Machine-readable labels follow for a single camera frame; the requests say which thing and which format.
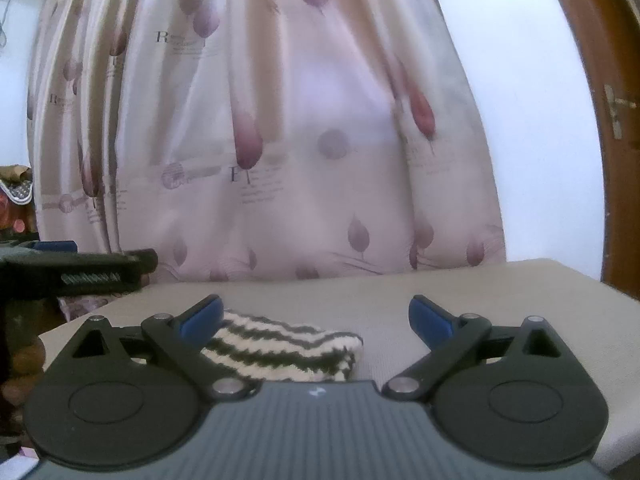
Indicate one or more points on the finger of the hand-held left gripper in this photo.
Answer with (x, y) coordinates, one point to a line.
(55, 247)
(100, 266)

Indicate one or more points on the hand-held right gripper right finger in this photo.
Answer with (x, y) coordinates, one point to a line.
(425, 317)

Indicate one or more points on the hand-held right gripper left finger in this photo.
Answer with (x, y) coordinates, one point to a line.
(201, 317)

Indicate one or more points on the black and white striped sweater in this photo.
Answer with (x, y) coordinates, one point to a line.
(280, 355)

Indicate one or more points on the patterned cloth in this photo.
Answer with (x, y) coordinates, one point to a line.
(17, 185)

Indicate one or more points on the brown wooden furniture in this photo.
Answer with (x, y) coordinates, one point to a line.
(22, 360)

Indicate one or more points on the pink leaf print curtain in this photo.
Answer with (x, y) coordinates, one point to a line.
(300, 135)

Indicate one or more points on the brown wooden door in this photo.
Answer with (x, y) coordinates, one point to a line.
(615, 210)

